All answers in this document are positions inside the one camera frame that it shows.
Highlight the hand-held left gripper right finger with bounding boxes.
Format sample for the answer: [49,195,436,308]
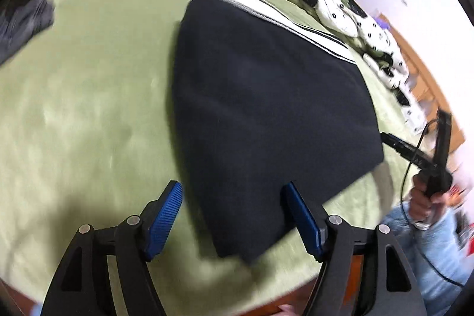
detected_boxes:
[280,182,426,316]

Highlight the black cable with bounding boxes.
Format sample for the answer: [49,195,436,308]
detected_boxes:
[401,119,465,288]

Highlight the person's right hand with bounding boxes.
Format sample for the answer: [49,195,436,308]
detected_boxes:
[409,178,446,224]

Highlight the green fleece blanket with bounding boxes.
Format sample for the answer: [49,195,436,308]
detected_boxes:
[0,0,419,305]

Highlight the black pants with white stripe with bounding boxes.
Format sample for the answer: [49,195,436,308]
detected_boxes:
[171,0,386,265]

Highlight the person's legs in jeans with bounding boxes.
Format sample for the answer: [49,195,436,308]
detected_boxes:
[378,201,474,316]

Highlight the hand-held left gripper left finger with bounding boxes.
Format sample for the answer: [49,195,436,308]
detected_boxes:
[41,181,184,316]

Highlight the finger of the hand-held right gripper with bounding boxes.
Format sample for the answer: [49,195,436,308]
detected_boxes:
[381,132,437,172]
[433,109,453,176]

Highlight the grey cloth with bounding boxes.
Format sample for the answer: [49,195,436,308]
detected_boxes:
[0,0,55,65]

